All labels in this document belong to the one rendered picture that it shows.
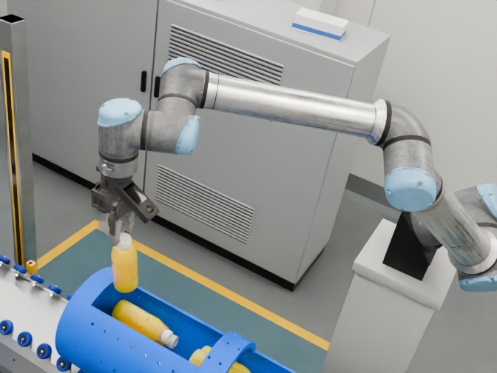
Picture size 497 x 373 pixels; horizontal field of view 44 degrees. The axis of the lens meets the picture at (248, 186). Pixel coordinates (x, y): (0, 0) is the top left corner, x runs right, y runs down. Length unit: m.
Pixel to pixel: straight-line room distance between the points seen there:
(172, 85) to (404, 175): 0.57
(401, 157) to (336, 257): 2.49
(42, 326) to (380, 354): 1.20
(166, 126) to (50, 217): 2.64
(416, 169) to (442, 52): 2.60
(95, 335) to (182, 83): 0.70
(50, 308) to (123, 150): 0.84
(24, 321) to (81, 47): 2.00
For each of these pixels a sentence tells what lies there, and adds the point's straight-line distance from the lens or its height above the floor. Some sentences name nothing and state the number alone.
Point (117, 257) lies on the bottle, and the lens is 1.58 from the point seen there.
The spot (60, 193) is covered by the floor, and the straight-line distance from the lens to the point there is 4.13.
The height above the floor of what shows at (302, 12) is 1.52.
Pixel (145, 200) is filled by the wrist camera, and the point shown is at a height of 1.56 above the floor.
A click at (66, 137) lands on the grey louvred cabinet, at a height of 0.35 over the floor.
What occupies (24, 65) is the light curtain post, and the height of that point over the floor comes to 1.55.
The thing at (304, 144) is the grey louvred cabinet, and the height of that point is 0.96.
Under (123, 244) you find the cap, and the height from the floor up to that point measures 1.42.
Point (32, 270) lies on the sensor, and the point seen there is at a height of 0.92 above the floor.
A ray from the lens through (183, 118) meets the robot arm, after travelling 1.35.
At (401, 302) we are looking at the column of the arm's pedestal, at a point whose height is 1.02.
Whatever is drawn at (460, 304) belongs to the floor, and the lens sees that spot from 3.96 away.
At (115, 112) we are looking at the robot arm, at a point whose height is 1.79.
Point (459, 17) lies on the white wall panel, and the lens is 3.95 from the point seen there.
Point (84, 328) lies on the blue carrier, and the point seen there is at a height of 1.18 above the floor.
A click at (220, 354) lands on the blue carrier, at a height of 1.23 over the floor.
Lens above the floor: 2.43
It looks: 34 degrees down
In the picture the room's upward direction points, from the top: 11 degrees clockwise
